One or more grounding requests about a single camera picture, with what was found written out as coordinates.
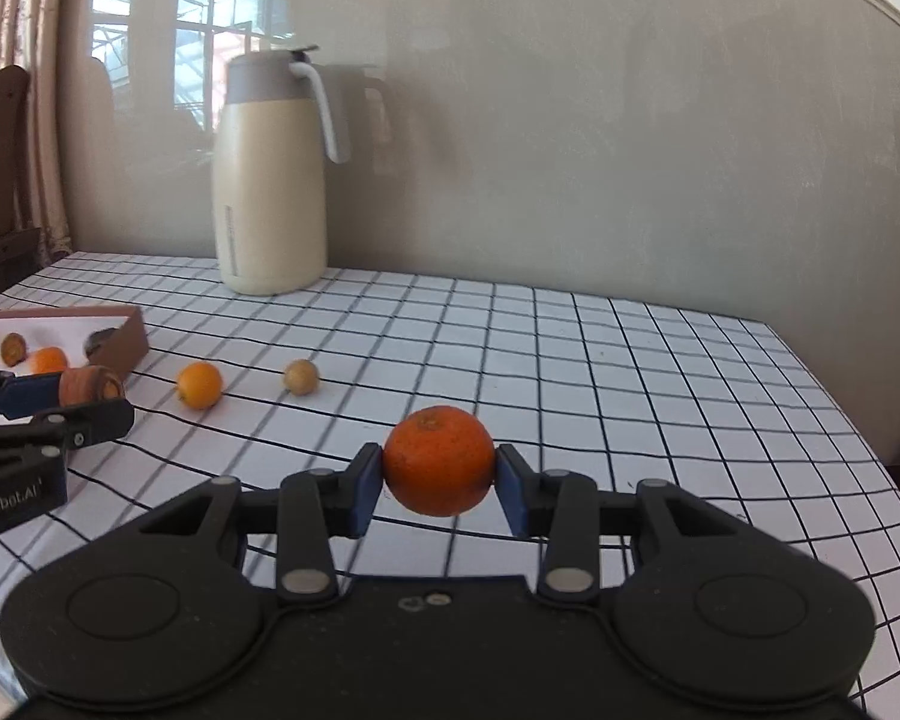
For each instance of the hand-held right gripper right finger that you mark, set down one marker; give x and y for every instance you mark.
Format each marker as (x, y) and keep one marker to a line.
(510, 495)

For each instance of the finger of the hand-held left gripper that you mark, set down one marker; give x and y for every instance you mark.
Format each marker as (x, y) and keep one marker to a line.
(34, 394)
(97, 420)

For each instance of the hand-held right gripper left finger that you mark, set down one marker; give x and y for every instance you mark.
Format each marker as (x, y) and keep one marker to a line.
(364, 487)

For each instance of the cut carrot piece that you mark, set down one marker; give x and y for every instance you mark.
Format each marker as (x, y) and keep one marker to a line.
(90, 384)

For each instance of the carrot top piece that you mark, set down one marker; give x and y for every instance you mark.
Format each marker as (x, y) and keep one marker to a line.
(13, 349)

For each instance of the large orange mandarin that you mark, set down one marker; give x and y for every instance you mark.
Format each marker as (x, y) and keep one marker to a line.
(439, 461)

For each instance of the dark purple round fruit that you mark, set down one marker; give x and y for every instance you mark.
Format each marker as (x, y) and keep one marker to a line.
(101, 341)

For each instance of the brown cardboard box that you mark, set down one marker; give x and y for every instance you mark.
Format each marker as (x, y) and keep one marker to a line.
(131, 345)

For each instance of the small orange mandarin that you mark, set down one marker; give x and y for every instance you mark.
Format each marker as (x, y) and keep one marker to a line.
(49, 360)

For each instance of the orange kumquat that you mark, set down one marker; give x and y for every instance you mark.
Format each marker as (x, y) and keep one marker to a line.
(199, 385)

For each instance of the tan longan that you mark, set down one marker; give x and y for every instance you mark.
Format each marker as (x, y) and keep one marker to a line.
(301, 376)

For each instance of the white checked tablecloth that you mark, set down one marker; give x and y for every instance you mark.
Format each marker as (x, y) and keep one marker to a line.
(570, 352)

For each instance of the beige curtain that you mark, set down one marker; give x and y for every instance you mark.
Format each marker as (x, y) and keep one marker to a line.
(45, 165)

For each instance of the dark wooden chair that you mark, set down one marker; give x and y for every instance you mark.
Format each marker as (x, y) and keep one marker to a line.
(4, 135)

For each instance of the cream thermos jug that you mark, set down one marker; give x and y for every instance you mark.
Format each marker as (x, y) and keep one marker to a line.
(270, 202)

